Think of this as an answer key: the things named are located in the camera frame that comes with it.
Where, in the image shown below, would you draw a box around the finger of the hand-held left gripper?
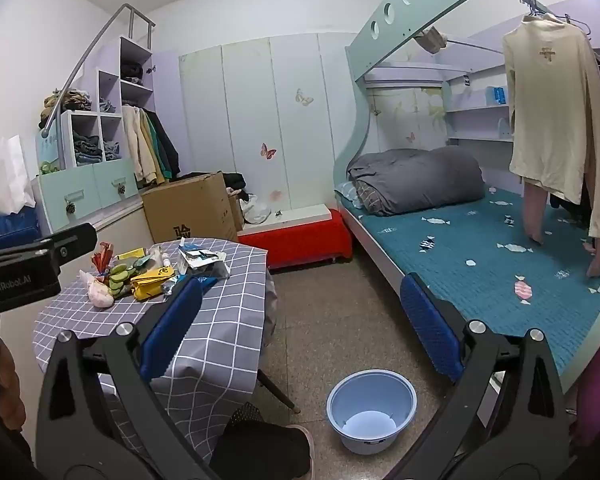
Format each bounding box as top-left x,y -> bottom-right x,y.
45,223 -> 99,274

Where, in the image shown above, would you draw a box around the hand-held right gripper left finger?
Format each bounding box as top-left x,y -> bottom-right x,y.
35,276 -> 217,480

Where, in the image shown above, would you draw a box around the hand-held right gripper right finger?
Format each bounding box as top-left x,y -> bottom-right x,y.
385,272 -> 572,480

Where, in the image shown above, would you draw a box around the red wrapper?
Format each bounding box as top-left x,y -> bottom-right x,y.
91,241 -> 117,273

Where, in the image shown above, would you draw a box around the green cucumber print packet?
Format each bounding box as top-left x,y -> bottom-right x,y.
107,256 -> 153,298

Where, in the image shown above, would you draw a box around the white torn wrapper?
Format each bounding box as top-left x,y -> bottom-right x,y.
177,245 -> 228,281

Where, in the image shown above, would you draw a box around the light blue plastic bin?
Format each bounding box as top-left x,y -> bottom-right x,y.
326,369 -> 418,456

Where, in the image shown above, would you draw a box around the person's left hand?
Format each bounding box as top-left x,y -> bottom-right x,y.
0,338 -> 34,461

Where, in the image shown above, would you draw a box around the blue plastic crate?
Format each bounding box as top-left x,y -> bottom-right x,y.
0,207 -> 42,251

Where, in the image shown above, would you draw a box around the grey checked round table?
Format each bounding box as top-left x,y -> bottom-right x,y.
34,239 -> 278,466

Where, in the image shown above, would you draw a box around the teal quilted bed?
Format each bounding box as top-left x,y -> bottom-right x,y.
357,185 -> 600,376

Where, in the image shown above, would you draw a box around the lilac stair storage cabinet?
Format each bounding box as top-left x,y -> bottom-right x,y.
32,35 -> 156,233

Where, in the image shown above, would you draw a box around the folded jeans stack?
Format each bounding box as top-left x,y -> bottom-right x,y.
72,130 -> 103,163

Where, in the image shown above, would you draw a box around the white shopping bag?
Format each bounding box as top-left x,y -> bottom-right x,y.
0,135 -> 37,216

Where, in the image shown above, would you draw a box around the black dotted stool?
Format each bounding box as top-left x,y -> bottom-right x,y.
222,401 -> 281,441

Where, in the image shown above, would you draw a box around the cream hanging jacket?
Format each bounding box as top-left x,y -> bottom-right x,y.
122,105 -> 158,186

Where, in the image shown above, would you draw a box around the brown cardboard box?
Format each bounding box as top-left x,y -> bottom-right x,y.
141,171 -> 238,246

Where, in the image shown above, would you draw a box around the green hanging garment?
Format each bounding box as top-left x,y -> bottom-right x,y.
147,112 -> 168,181

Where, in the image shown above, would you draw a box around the black hanging coat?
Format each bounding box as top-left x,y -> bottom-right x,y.
147,110 -> 182,178

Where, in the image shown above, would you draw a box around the camouflage clothes pile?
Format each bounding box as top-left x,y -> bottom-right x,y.
39,89 -> 93,128

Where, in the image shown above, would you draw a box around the person's leg in black trousers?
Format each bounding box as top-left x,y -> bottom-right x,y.
209,420 -> 311,480

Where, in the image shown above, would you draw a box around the grey rolled duvet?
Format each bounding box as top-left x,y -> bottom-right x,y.
347,146 -> 486,217

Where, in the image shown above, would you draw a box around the red covered bench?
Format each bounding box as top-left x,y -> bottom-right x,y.
237,204 -> 353,270

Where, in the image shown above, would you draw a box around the pink hanging garment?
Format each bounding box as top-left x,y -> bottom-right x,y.
522,180 -> 600,278

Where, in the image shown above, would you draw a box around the light blue pillow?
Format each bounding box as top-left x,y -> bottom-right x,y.
334,181 -> 363,209

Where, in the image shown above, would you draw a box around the pink slipper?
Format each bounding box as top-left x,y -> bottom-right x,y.
285,424 -> 315,480

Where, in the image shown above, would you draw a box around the dark pink cloth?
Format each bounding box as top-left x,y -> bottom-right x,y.
572,335 -> 600,453

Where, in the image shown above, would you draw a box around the folded black clothes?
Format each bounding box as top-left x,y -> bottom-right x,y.
121,61 -> 145,85

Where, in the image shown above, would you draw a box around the grey metal handrail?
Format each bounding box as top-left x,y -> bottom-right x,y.
41,4 -> 156,138

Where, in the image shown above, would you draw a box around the white wardrobe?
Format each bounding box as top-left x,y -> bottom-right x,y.
179,32 -> 366,221

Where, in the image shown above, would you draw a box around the cream hanging sweater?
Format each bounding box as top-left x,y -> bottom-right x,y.
502,14 -> 600,241

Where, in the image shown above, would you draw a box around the beige cloth bundle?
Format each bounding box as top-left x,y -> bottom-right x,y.
412,26 -> 448,54

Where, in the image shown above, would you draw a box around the lilac wall shelves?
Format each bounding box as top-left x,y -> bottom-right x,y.
442,102 -> 516,143

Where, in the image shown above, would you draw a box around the blue wire clothes hanger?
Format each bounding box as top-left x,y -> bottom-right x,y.
522,0 -> 593,38

